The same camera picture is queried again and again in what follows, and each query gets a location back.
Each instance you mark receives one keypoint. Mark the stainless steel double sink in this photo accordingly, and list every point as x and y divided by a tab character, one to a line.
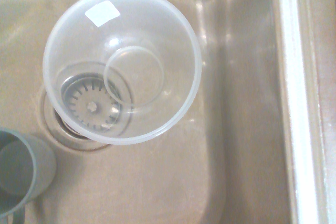
236	129

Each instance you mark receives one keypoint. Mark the clear glass bowl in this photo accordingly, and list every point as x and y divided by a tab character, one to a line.
147	24

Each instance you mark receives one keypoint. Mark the metal sink drain strainer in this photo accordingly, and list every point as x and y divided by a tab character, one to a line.
89	103

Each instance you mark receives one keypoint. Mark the grey-green plastic cup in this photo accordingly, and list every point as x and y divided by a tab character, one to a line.
23	166

